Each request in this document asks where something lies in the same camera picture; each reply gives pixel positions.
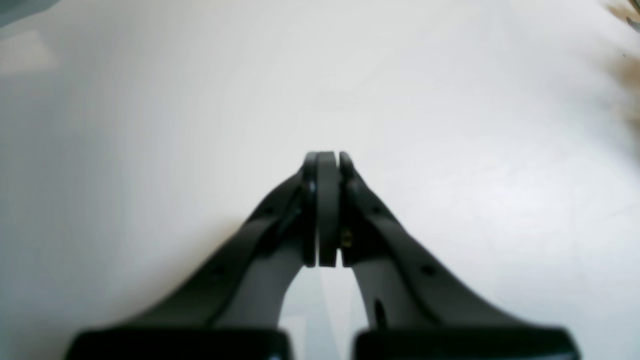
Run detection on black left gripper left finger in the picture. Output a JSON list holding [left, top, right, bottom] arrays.
[[66, 152, 341, 360]]

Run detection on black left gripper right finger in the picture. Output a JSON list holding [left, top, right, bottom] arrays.
[[340, 152, 581, 360]]

